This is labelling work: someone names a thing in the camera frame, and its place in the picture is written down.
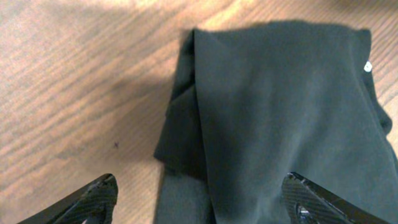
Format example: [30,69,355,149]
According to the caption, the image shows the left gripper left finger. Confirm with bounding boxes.
[18,174,118,224]

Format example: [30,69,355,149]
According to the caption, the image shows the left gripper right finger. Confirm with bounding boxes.
[282,172,389,224]

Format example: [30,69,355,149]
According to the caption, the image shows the black t-shirt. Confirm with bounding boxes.
[154,21,397,223]

